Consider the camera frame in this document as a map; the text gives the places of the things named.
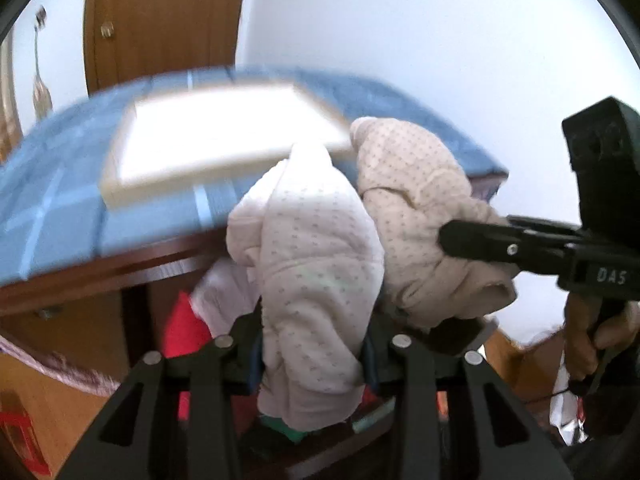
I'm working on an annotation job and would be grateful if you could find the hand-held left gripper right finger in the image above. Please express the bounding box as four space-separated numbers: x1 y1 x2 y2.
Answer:
363 332 574 480

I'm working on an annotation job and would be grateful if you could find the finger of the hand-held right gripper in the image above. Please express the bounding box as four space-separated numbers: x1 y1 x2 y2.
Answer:
506 214 591 237
438 218 576 276

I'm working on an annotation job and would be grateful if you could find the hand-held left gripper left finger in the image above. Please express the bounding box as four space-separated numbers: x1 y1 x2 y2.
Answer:
57 309 264 480

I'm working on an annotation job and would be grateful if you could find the light pink underwear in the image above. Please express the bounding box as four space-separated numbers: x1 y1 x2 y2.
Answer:
191 258 264 341

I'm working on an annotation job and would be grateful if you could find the bright red underwear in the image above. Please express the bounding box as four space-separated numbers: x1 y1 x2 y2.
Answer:
160 290 214 422

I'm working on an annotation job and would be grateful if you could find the pale pink dotted underwear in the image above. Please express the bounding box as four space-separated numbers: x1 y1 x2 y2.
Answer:
227 142 385 432

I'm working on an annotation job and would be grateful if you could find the shallow wooden tray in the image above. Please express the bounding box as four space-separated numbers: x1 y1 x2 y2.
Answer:
98 79 354 210

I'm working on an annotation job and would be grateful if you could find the person's right hand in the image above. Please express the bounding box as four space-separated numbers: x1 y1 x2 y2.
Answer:
563 290 640 384

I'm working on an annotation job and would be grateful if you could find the white plastic bag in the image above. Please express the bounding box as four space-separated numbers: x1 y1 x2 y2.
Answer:
549 354 592 447

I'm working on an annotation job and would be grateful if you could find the red plastic box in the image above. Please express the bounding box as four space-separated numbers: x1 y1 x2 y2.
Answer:
0 394 54 479

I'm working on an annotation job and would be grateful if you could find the blue plaid tablecloth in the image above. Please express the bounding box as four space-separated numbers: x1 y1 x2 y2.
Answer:
0 63 510 289

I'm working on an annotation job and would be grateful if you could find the curtain tieback tassel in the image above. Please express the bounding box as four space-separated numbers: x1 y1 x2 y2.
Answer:
30 30 54 116

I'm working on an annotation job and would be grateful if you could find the brown wooden door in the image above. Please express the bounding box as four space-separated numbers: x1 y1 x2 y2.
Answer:
82 0 251 97

